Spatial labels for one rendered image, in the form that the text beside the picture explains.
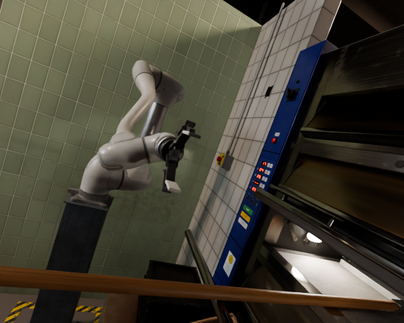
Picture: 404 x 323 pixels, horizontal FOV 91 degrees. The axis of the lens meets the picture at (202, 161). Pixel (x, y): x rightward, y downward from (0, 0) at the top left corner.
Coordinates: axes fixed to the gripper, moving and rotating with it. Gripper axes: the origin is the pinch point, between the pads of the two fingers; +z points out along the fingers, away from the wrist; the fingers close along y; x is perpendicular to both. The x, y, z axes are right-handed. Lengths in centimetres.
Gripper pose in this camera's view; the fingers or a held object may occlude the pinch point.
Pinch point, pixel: (183, 162)
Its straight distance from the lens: 46.9
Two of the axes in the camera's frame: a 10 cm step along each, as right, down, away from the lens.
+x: -8.9, -2.9, -3.4
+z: 2.9, 1.9, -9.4
